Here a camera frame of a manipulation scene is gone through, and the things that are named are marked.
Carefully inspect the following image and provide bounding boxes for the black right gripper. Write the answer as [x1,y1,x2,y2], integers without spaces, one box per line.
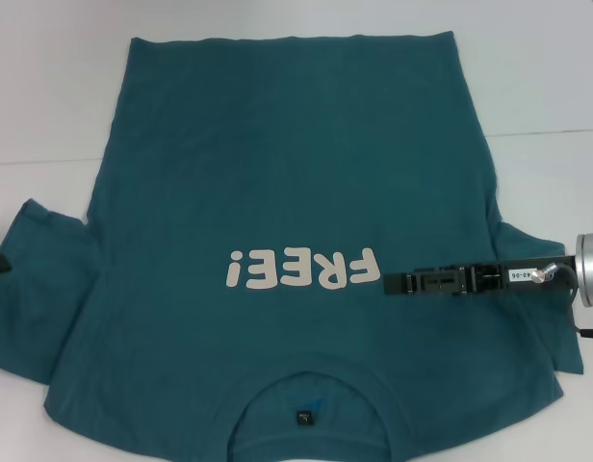
[382,257,580,297]

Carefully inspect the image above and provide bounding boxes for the teal t-shirt with FREE print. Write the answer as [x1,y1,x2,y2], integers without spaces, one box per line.
[0,31,586,462]

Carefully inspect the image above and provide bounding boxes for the right gripper cable with plug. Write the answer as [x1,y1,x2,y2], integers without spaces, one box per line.
[530,262,593,339]

